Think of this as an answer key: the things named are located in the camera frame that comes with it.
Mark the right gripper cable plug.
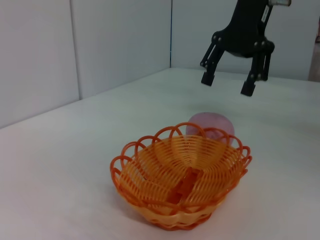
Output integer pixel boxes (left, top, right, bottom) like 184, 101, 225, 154
267, 0, 293, 7

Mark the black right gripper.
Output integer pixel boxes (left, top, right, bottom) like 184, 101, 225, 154
199, 0, 276, 97

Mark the orange woven plastic basket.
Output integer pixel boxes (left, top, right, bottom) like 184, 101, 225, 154
109, 122, 253, 231

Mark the pink toy peach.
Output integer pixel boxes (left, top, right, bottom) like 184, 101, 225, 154
185, 111, 236, 151

